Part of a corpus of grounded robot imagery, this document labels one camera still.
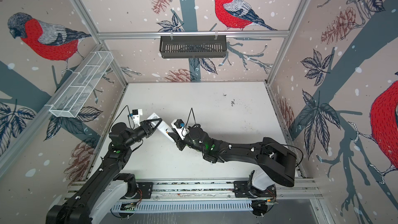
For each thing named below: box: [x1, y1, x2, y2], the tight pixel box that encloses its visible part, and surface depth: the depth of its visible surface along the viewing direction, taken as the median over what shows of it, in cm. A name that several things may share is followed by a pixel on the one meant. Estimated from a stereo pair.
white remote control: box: [147, 112, 175, 144], surface depth 76 cm
